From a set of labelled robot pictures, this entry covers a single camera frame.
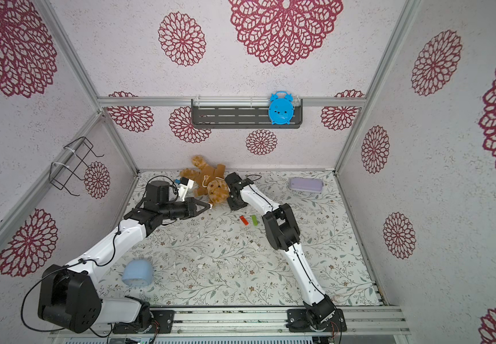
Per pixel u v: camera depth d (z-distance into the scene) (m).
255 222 1.00
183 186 0.74
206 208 0.78
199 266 0.86
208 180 1.06
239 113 0.93
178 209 0.70
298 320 0.74
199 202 0.75
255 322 0.75
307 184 1.10
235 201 0.93
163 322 0.73
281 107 0.89
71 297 0.41
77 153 0.79
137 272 0.78
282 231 0.66
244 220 1.00
